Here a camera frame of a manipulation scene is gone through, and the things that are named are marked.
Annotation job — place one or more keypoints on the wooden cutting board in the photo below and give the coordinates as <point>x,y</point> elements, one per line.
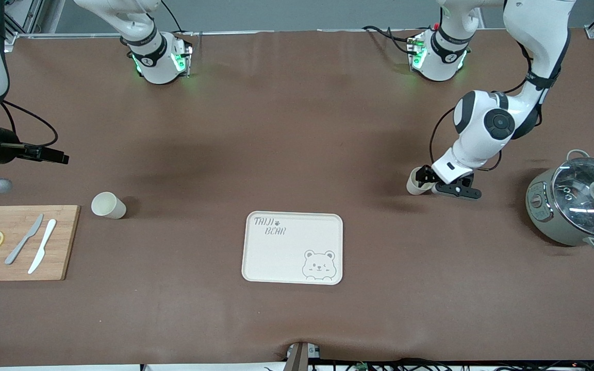
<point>67,242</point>

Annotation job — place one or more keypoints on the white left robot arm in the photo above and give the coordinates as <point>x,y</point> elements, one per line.
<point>475,139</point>

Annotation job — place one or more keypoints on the cream tray with bear print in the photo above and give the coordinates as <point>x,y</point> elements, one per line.
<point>286,252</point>

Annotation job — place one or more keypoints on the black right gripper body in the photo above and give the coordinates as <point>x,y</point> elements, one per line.
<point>4,145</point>

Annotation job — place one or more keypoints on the wooden table edge post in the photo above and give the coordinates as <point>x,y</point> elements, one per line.
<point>299,358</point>

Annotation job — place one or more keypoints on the glass pot lid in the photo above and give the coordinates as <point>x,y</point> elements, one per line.
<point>580,206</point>

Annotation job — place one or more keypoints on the grey cooking pot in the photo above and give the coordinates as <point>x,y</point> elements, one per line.
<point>547,221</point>

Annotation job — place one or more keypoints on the white plastic knife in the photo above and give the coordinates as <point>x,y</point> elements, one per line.
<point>43,245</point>

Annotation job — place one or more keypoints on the white plastic cup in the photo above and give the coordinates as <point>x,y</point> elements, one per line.
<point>412,186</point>
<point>107,205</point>

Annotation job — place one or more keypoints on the grey plastic knife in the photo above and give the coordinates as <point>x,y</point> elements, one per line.
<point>23,241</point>

